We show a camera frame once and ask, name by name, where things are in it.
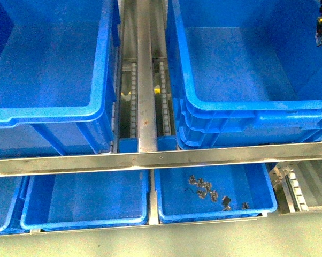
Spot blue right upper bin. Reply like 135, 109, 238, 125
165, 1, 322, 150

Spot blue bin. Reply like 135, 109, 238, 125
20, 170, 149, 231
155, 164, 277, 223
0, 176, 29, 235
165, 1, 322, 150
0, 1, 120, 158

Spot white roller track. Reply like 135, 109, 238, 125
286, 172, 309, 212

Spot blue lower right bin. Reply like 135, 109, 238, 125
155, 164, 277, 223

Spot small black metal parts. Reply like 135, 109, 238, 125
184, 174, 251, 212

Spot blue lower middle bin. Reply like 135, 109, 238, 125
20, 170, 149, 231

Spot blue middle upper bin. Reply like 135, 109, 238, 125
0, 1, 120, 158

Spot blue lower left bin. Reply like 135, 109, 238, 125
0, 176, 29, 235

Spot metal shelf front rail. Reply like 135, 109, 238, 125
0, 142, 322, 177

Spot metal shelf divider rail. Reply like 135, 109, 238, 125
137, 1, 157, 153

